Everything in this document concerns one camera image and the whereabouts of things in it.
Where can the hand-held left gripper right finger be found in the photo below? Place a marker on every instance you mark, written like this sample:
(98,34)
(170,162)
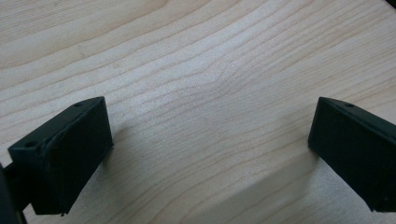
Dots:
(355,149)

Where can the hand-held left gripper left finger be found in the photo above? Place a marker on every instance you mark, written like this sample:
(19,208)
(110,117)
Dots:
(68,161)

